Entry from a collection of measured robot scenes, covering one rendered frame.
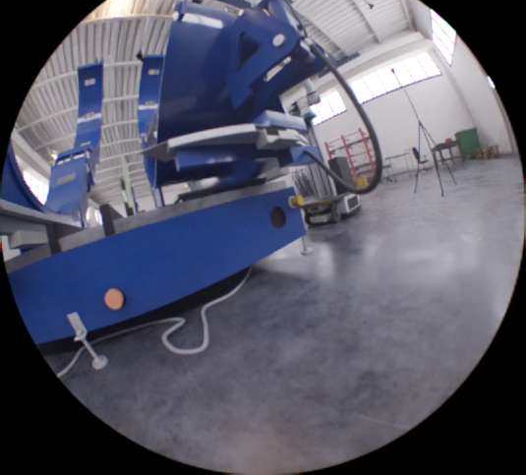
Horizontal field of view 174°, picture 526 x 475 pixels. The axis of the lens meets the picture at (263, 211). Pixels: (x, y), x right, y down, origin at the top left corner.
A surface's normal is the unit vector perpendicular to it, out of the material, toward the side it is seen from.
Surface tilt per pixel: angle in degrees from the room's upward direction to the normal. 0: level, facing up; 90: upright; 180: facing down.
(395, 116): 90
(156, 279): 90
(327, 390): 0
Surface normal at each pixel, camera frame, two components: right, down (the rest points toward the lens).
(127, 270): 0.61, -0.13
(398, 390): -0.28, -0.96
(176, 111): 0.60, 0.66
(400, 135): -0.75, 0.25
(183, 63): 0.65, 0.44
